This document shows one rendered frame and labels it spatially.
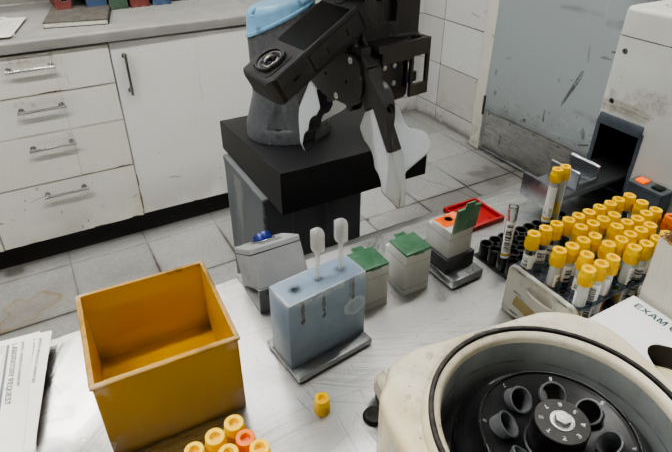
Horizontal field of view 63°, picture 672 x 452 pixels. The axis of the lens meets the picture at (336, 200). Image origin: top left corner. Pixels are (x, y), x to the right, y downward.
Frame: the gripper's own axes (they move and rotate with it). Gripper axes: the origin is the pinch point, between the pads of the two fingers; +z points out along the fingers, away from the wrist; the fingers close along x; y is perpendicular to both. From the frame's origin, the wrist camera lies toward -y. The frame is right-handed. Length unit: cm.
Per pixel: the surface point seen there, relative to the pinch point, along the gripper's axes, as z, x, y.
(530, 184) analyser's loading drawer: 16.5, 4.3, 41.3
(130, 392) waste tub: 13.3, -0.4, -24.1
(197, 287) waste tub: 14.3, 10.5, -12.8
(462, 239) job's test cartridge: 15.3, -0.6, 19.6
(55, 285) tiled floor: 108, 155, -17
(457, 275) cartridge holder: 19.7, -1.8, 18.0
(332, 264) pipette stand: 11.1, 1.3, -0.4
